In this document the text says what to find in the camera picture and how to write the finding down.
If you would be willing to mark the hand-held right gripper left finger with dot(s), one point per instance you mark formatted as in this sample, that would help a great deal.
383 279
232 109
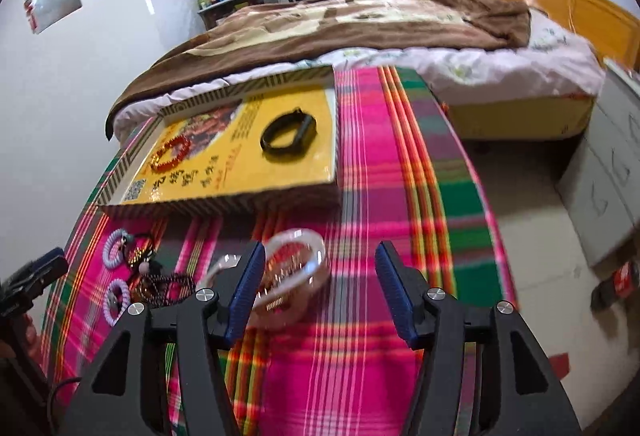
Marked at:
247 276

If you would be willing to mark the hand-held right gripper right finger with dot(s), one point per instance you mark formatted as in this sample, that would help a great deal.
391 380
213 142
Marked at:
395 281

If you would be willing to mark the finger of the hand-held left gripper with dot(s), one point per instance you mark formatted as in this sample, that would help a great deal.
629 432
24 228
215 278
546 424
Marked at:
47 263

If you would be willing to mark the clear hair claw clip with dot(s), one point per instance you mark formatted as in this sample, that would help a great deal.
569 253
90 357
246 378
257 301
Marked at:
295 283

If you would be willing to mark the yellow printed cardboard box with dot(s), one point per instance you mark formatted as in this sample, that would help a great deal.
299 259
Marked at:
300 161

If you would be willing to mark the pink green plaid cloth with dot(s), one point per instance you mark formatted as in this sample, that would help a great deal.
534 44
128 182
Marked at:
380 176

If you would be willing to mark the black fitness band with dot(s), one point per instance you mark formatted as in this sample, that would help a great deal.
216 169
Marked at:
306 129

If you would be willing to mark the red paper scrap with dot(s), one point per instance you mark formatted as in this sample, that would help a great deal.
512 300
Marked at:
559 366

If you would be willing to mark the dark bottle red label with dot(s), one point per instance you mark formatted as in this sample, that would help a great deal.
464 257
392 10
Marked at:
617 286

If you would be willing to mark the white drawer nightstand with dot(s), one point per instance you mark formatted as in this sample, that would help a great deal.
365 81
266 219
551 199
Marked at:
605 176

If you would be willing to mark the pink floral bed sheet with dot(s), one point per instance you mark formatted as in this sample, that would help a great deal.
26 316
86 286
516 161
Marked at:
500 71

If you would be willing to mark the brown printed blanket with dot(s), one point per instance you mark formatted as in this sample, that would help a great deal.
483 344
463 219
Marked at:
300 36

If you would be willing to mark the small shelf desk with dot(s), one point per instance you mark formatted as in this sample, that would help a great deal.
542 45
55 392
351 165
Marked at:
235 4

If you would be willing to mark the yellow bed frame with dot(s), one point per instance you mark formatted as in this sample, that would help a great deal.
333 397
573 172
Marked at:
520 116

